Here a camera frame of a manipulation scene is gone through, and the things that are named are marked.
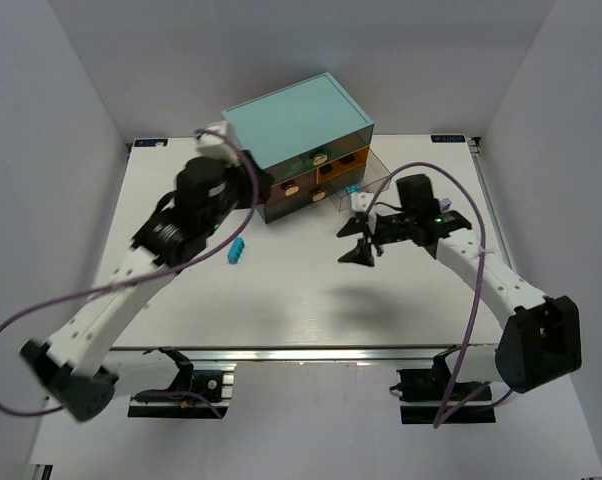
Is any transparent drawer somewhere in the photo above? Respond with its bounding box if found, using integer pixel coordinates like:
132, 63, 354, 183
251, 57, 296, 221
328, 150, 390, 212

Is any long teal lego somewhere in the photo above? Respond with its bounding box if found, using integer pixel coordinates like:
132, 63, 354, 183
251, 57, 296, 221
227, 236, 245, 265

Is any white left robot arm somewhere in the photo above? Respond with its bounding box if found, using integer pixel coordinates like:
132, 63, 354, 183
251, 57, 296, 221
20, 150, 274, 422

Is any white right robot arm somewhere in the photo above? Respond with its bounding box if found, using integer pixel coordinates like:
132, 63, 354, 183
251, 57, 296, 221
338, 174, 582, 393

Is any teal drawer cabinet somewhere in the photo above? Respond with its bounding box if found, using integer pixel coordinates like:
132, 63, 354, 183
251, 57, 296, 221
222, 72, 374, 223

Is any right blue label sticker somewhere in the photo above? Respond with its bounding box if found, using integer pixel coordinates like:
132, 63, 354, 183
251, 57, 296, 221
430, 134, 466, 143

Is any blue label sticker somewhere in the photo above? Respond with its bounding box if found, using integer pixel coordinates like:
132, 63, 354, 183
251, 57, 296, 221
430, 134, 466, 143
133, 139, 168, 148

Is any left blue label sticker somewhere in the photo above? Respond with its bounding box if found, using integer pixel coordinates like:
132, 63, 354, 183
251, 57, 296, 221
133, 139, 168, 148

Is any aluminium table front rail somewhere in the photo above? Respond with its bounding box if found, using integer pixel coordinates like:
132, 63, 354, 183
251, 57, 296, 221
108, 344, 502, 364

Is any aluminium table rail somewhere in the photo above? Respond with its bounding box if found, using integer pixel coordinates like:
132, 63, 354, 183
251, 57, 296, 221
108, 344, 502, 364
466, 137, 514, 267

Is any aluminium table right rail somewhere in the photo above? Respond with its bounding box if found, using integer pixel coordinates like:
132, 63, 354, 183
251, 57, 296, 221
466, 137, 514, 267

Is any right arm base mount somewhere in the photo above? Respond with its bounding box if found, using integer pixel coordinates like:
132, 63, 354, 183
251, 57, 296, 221
388, 367, 497, 426

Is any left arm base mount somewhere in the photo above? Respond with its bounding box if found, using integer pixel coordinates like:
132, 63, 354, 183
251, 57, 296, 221
127, 348, 233, 420

